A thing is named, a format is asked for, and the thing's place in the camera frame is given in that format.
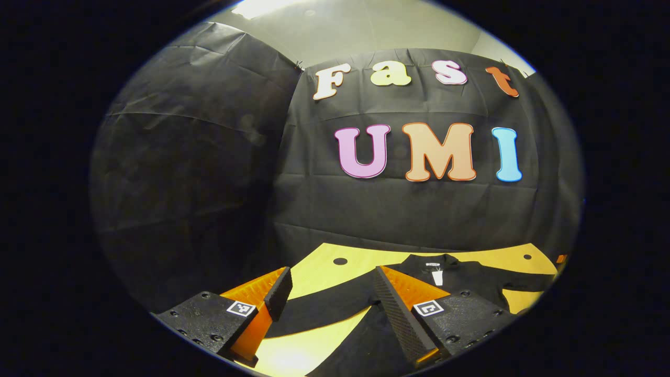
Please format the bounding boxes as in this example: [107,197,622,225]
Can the black buttoned garment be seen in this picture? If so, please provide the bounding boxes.
[264,253,556,377]

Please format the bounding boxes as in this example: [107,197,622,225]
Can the ceiling light panel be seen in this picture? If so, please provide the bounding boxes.
[230,0,315,20]

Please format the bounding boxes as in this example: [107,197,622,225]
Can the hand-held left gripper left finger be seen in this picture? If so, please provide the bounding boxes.
[152,266,294,368]

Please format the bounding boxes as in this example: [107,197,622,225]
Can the black backdrop cloth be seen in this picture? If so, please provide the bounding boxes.
[89,21,585,315]

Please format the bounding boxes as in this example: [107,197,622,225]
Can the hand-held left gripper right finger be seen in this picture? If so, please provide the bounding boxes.
[373,264,520,368]

